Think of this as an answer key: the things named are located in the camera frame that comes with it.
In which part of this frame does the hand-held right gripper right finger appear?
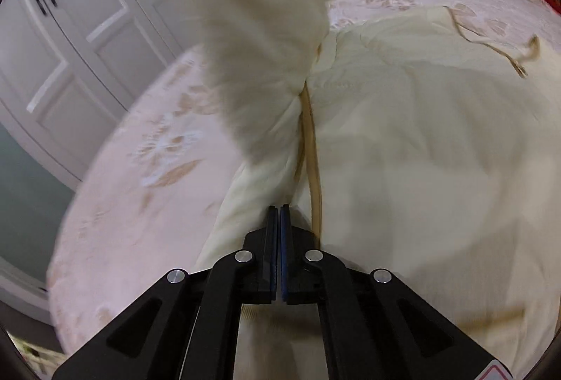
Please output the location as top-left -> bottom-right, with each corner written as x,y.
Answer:
279,204 -> 513,380

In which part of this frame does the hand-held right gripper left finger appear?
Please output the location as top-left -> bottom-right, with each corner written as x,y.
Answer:
52,205 -> 279,380

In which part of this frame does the cream quilted duvet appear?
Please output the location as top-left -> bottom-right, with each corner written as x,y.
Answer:
157,0 -> 561,380

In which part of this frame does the pink butterfly print bed blanket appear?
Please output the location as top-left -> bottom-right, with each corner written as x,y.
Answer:
46,0 -> 561,363

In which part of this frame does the white panelled wardrobe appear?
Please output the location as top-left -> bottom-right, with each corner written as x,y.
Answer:
0,0 -> 194,192

